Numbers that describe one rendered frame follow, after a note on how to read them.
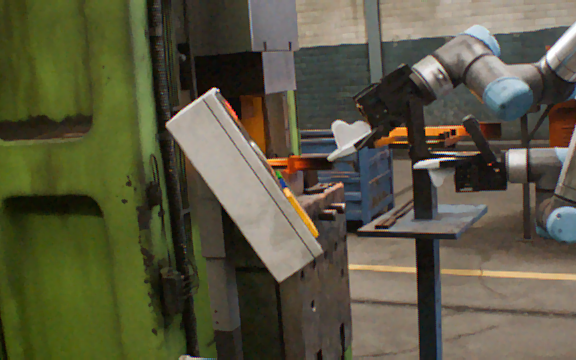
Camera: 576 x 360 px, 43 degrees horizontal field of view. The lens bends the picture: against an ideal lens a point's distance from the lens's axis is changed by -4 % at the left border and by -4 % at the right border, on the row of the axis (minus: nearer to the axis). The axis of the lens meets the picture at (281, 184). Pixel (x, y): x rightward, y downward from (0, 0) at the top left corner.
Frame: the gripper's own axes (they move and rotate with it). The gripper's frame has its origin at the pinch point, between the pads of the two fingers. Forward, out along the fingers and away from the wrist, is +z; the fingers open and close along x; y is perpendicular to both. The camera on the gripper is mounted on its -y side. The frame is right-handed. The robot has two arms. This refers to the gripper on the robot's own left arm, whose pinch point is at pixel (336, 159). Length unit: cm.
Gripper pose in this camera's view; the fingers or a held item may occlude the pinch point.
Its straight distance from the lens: 135.5
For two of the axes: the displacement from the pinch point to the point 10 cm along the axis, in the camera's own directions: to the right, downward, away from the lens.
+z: -8.2, 5.7, 0.3
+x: 0.7, 1.5, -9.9
